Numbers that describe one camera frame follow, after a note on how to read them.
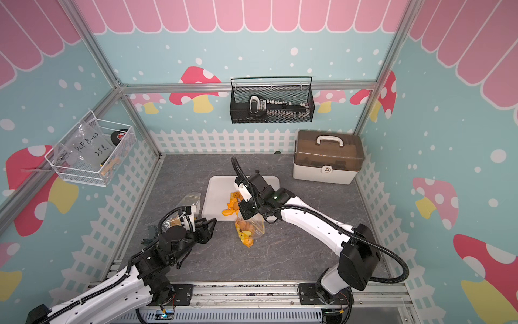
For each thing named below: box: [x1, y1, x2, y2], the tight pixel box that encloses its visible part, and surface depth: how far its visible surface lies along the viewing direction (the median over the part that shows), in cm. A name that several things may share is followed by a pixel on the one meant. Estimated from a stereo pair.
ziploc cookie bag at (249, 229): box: [234, 213, 266, 249], surface depth 85 cm
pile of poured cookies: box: [221, 191, 243, 216], surface depth 99 cm
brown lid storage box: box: [292, 129, 365, 185], surface depth 99 cm
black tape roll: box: [110, 128, 129, 147], surface depth 82 cm
